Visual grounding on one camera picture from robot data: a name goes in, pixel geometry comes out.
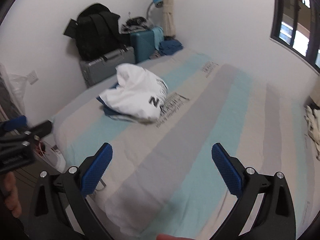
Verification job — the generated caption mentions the teal hard suitcase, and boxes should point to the teal hard suitcase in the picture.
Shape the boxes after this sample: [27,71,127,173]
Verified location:
[129,29,160,64]

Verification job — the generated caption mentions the blue and white hooded jacket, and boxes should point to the blue and white hooded jacket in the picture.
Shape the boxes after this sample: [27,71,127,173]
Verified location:
[96,63,169,125]

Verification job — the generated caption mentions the dark blue clothes pile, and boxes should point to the dark blue clothes pile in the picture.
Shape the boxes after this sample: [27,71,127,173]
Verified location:
[159,39,184,55]

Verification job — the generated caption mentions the black and white clutter pile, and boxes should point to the black and white clutter pile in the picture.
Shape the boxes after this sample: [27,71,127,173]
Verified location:
[121,16,155,34]

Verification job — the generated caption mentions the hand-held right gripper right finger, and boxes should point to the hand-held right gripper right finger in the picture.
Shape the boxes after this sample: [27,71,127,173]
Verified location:
[211,142,297,240]

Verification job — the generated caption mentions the clear plastic bag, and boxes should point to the clear plastic bag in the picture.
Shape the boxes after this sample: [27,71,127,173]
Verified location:
[0,62,27,117]

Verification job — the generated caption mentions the white floor bag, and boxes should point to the white floor bag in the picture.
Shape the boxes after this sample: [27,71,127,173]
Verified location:
[37,140,67,174]

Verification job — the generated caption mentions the person's right hand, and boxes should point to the person's right hand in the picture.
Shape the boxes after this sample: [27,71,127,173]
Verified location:
[156,234,191,240]

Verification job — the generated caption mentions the light blue cloth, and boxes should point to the light blue cloth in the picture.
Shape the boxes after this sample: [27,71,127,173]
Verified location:
[151,26,165,52]

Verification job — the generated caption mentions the black backpack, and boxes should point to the black backpack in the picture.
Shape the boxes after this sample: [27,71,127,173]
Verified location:
[63,4,130,62]

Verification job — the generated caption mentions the blue desk lamp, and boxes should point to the blue desk lamp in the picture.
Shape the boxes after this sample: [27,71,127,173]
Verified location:
[145,0,164,22]

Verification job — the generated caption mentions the grey hard suitcase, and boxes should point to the grey hard suitcase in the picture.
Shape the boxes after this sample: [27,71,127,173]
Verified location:
[79,45,136,88]

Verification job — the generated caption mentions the person's left hand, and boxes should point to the person's left hand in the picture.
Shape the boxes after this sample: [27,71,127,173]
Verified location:
[0,172,23,218]

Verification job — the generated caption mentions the bed with striped sheet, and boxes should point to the bed with striped sheet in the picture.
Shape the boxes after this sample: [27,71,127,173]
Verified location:
[51,47,320,240]

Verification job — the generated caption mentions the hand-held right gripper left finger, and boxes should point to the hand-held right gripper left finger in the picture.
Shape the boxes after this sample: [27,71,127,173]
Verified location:
[27,142,113,240]

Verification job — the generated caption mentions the dark framed window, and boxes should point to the dark framed window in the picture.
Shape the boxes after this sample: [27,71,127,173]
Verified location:
[270,0,320,74]

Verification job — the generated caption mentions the beige curtain beside lamp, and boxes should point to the beige curtain beside lamp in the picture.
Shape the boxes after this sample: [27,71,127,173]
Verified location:
[160,0,175,38]

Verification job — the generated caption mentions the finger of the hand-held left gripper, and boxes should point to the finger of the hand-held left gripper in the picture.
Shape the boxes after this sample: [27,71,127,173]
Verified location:
[0,115,28,133]
[25,120,53,138]

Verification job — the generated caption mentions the beige crumpled clothes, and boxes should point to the beige crumpled clothes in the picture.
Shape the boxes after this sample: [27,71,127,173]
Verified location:
[304,104,320,160]

